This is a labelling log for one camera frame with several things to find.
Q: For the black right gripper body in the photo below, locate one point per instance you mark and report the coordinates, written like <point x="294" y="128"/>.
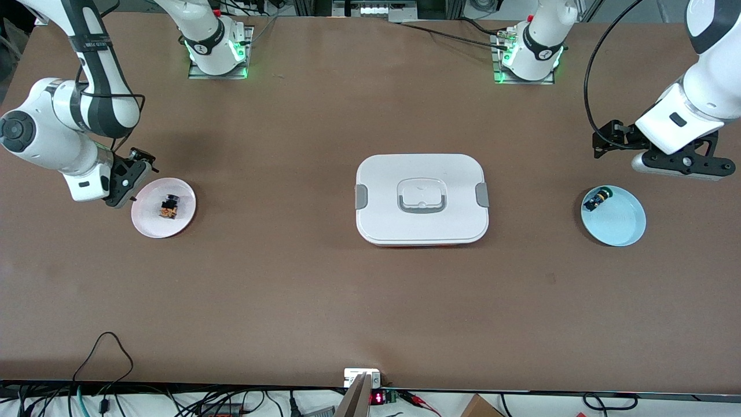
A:
<point x="125" y="174"/>

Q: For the orange black switch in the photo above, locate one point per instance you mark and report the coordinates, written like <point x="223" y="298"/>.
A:
<point x="168" y="208"/>

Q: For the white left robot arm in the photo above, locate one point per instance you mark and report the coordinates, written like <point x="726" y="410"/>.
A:
<point x="706" y="87"/>

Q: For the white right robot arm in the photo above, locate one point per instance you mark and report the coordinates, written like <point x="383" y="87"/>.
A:
<point x="35" y="139"/>

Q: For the white lunch box grey clips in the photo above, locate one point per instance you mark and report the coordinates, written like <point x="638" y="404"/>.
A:
<point x="422" y="223"/>

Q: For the brown cardboard box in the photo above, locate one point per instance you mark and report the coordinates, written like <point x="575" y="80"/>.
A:
<point x="480" y="408"/>

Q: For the pink round plate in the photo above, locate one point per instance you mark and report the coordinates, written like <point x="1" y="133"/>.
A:
<point x="150" y="223"/>

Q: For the light blue round plate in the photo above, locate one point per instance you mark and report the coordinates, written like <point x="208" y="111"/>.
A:
<point x="622" y="223"/>

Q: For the small white block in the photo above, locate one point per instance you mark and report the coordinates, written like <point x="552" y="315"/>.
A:
<point x="353" y="376"/>

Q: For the grey power adapter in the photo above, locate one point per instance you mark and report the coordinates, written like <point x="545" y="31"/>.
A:
<point x="318" y="412"/>

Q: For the red digit display board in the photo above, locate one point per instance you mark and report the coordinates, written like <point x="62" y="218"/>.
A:
<point x="377" y="398"/>

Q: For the green black switch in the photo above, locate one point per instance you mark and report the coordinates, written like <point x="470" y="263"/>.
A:
<point x="599" y="200"/>

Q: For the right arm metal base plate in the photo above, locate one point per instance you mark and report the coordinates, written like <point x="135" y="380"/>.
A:
<point x="200" y="74"/>

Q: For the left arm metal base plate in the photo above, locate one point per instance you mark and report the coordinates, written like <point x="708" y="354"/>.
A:
<point x="496" y="75"/>

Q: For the silver aluminium frame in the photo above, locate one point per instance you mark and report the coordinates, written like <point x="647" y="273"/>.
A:
<point x="405" y="8"/>

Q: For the grey metal post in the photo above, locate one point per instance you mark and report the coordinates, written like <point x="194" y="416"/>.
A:
<point x="353" y="405"/>

